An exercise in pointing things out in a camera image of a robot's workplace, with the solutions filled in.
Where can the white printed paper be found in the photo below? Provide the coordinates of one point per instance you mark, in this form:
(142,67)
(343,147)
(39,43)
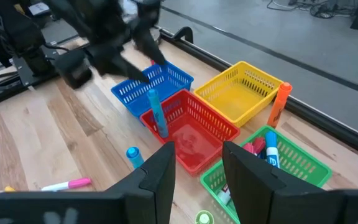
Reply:
(40,8)

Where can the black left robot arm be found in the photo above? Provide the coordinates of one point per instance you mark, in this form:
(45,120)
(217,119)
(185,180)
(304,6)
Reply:
(20,34)

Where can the blue plastic basket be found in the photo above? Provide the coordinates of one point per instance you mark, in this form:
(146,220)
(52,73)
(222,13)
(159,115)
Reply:
(172,79)

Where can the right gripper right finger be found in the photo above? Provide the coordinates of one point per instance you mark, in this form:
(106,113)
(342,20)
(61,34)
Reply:
(259,193)

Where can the red plastic basket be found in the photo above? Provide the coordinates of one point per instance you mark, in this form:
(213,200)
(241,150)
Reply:
(204,124)

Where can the pink Expo whiteboard marker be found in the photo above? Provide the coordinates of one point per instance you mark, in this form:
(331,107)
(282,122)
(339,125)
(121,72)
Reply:
(249,148)

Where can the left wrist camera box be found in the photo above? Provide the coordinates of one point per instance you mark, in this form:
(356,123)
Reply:
(73,70)

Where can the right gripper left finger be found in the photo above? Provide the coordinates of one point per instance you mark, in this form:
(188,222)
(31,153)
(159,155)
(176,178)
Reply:
(135,199)

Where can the blue highlighter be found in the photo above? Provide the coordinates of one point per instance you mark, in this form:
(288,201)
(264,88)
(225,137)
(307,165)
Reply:
(134,155)
(158,113)

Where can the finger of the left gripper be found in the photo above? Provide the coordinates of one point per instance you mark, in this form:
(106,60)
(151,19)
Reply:
(149,43)
(120,63)

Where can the green plastic basket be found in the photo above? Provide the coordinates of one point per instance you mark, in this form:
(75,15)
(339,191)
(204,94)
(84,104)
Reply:
(303,165)

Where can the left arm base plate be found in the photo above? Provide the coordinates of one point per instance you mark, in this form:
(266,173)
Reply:
(26,76)

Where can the orange highlighter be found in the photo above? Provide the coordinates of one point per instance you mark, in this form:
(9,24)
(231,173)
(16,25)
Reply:
(278,105)

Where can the red Expo whiteboard marker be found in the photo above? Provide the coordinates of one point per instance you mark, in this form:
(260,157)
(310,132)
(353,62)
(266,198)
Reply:
(258,144)

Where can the light green highlighter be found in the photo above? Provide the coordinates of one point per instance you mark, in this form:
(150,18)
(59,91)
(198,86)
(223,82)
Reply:
(204,217)

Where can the pink cap white marker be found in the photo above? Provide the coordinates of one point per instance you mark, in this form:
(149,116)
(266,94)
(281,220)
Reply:
(73,183)

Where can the black frame clamp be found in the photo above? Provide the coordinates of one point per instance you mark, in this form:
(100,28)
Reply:
(189,32)

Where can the yellow plastic basket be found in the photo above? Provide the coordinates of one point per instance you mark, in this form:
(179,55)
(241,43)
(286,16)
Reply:
(238,96)

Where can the blue Expo whiteboard marker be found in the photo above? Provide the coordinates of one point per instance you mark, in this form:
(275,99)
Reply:
(272,149)

